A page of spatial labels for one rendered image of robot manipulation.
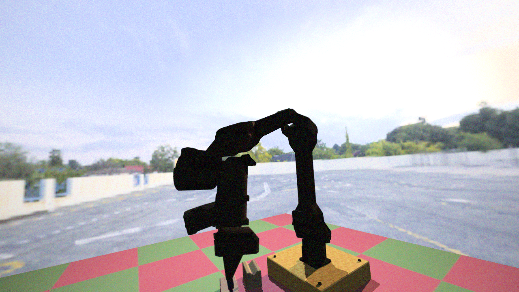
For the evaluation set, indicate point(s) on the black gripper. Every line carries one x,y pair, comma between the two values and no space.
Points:
233,241

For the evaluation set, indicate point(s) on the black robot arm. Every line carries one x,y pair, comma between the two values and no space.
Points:
204,170

